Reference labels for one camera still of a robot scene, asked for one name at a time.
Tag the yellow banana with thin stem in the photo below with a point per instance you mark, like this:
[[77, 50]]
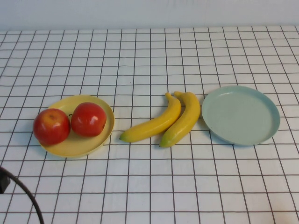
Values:
[[151, 126]]

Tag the yellow banana with green end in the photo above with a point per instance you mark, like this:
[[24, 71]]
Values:
[[184, 119]]

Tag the dark red apple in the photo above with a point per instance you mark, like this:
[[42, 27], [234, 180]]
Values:
[[88, 119]]

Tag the red apple with yellow top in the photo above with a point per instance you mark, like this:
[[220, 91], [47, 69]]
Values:
[[51, 128]]

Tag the yellow round plate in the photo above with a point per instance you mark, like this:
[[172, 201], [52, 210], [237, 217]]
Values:
[[86, 147]]

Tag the pale blue-green round plate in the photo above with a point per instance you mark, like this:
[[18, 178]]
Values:
[[240, 116]]

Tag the white grid-pattern tablecloth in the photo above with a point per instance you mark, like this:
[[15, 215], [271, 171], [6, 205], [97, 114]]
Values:
[[149, 186]]

